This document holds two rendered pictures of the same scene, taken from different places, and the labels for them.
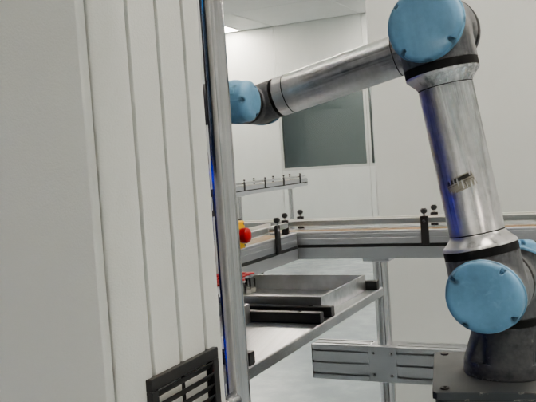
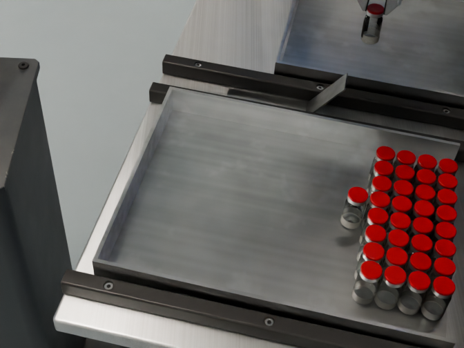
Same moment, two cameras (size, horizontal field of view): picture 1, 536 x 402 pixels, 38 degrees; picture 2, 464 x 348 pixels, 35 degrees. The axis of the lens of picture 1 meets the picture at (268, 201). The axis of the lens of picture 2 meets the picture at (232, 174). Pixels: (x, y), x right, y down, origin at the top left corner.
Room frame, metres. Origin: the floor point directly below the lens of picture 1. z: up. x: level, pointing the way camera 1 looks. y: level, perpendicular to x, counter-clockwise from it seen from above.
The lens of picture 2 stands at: (2.11, -0.19, 1.48)
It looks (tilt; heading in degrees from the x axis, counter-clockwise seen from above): 48 degrees down; 164
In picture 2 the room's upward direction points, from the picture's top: 5 degrees clockwise
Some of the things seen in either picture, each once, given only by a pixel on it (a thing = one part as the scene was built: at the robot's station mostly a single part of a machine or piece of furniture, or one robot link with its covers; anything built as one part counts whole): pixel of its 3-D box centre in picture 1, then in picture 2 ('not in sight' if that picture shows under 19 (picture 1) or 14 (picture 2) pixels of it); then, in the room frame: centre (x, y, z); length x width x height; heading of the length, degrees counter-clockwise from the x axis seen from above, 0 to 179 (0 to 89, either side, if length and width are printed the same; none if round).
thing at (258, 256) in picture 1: (233, 250); not in sight; (2.31, 0.11, 0.92); 0.69 x 0.16 x 0.16; 154
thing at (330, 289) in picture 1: (270, 292); (290, 207); (1.66, 0.01, 0.90); 0.34 x 0.26 x 0.04; 64
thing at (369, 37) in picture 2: not in sight; (372, 25); (1.45, 0.16, 0.96); 0.02 x 0.02 x 0.04
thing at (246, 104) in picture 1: (230, 103); not in sight; (1.42, 0.06, 1.29); 0.11 x 0.11 x 0.08; 64
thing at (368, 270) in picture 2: (234, 288); (374, 220); (1.70, 0.09, 0.90); 0.18 x 0.02 x 0.05; 154
